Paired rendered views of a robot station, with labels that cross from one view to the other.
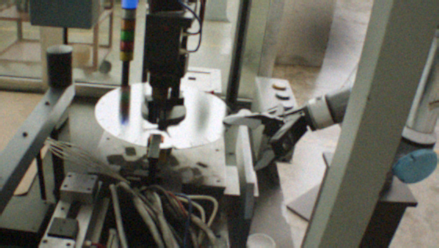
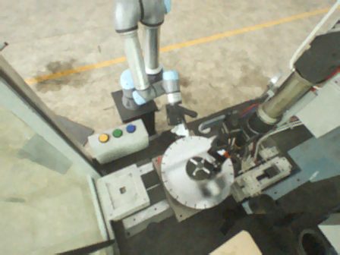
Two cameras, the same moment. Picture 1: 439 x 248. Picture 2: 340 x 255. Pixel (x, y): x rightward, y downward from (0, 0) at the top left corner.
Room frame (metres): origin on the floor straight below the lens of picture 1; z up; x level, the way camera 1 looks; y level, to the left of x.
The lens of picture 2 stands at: (1.16, 0.30, 1.74)
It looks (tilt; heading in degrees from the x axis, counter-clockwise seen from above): 61 degrees down; 242
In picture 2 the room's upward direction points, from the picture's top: 10 degrees clockwise
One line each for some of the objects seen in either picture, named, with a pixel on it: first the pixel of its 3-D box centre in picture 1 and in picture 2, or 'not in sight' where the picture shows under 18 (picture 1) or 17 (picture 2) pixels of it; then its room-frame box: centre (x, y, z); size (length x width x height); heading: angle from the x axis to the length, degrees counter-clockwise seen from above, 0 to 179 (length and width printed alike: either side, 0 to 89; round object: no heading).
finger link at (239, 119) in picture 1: (243, 116); (182, 132); (0.92, -0.05, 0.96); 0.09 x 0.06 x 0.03; 85
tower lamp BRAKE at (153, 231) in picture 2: (129, 1); (153, 230); (1.17, 0.30, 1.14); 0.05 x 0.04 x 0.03; 95
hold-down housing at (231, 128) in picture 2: (181, 31); (224, 136); (0.84, 0.11, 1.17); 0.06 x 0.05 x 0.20; 176
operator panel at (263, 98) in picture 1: (273, 118); (121, 142); (1.21, -0.16, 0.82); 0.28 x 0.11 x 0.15; 5
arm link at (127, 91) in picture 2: not in sight; (132, 83); (1.06, -0.47, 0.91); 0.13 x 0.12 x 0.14; 12
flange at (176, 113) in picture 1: (164, 106); (198, 168); (0.91, 0.14, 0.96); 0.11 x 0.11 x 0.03
